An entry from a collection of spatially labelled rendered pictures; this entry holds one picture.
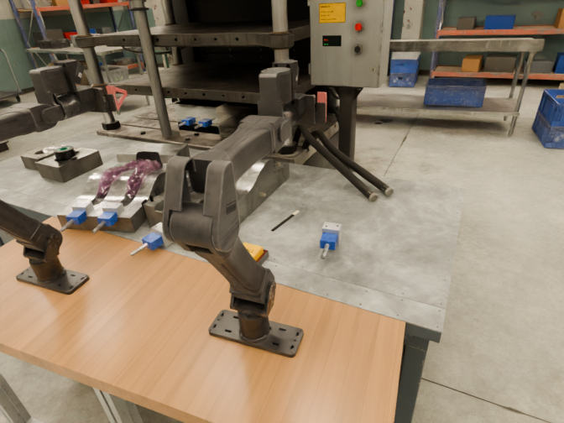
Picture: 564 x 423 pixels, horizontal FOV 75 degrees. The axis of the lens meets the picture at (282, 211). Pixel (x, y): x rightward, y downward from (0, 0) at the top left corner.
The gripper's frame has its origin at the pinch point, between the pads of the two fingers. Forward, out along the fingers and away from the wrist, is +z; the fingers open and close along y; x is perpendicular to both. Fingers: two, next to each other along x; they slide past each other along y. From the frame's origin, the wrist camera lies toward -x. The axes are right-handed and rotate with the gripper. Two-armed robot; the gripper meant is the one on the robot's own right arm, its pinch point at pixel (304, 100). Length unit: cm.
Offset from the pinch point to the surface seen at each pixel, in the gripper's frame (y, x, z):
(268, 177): 20.5, 32.5, 21.2
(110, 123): 143, 36, 75
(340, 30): 8, -10, 73
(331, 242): -8.7, 36.2, -6.1
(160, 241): 39, 38, -18
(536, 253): -102, 118, 132
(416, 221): -30, 40, 18
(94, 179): 80, 31, 1
